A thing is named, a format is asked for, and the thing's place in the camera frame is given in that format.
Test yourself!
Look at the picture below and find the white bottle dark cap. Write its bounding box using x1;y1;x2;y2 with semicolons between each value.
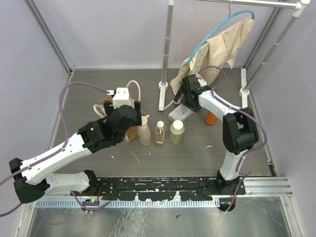
168;104;194;122

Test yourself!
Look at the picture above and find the watermelon print canvas bag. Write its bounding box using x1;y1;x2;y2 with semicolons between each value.
93;80;151;147

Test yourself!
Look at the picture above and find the beige bottle round cap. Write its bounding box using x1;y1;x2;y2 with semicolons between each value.
137;115;151;147

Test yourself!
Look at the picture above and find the olive green lotion bottle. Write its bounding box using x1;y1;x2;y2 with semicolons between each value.
169;120;185;145

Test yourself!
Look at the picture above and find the orange bottle blue pump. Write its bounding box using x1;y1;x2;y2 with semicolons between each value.
205;112;218;126

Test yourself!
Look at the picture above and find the clear bottle white cap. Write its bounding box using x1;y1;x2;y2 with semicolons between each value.
155;120;166;147

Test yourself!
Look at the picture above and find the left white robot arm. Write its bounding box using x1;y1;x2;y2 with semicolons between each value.
9;101;142;203

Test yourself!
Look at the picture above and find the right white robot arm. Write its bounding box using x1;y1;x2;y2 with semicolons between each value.
174;75;259;195

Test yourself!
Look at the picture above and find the beige shirt on hanger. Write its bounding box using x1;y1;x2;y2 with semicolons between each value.
170;16;254;94

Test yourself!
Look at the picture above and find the metal clothes rack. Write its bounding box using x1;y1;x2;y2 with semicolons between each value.
158;0;310;111

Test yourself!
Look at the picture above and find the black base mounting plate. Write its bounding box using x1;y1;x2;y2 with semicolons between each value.
75;177;238;201

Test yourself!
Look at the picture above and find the teal clothes hanger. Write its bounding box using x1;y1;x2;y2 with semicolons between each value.
186;10;255;64

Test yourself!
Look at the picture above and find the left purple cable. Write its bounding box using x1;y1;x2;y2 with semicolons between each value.
0;81;116;218

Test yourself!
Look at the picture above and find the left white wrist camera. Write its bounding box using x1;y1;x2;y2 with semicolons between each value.
106;87;132;109

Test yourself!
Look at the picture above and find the aluminium frame post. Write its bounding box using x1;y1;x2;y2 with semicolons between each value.
25;0;75;74

